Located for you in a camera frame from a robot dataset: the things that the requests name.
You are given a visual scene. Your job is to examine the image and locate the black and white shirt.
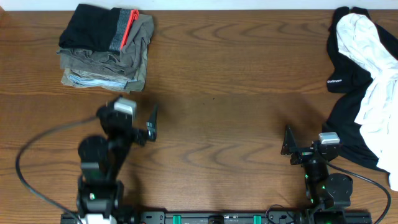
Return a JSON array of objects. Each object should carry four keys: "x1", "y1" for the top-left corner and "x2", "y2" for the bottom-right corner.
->
[{"x1": 323, "y1": 6, "x2": 397, "y2": 190}]

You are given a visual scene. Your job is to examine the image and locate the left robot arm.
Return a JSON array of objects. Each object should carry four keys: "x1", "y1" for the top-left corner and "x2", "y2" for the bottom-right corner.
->
[{"x1": 76, "y1": 102, "x2": 158, "y2": 223}]

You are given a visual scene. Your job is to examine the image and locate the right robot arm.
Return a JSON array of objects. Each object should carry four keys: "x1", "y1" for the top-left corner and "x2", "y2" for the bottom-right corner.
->
[{"x1": 280, "y1": 126, "x2": 353, "y2": 223}]

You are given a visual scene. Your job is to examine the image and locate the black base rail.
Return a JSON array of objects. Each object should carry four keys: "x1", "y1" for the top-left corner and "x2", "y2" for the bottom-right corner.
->
[{"x1": 79, "y1": 210, "x2": 373, "y2": 224}]

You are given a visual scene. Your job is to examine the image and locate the folded grey-brown trousers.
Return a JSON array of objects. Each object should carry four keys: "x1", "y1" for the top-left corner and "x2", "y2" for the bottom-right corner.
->
[{"x1": 57, "y1": 14, "x2": 154, "y2": 82}]

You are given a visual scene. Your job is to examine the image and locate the small black looped cable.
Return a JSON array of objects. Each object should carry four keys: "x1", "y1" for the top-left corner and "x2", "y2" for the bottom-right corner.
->
[{"x1": 266, "y1": 203, "x2": 296, "y2": 224}]

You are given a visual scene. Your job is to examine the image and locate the black leggings with red waistband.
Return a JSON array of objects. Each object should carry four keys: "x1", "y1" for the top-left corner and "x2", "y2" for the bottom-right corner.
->
[{"x1": 58, "y1": 4, "x2": 139, "y2": 52}]

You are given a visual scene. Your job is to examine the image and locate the folded light blue garment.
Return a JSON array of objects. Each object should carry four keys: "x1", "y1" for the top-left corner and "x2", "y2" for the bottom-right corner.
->
[{"x1": 67, "y1": 74, "x2": 129, "y2": 88}]

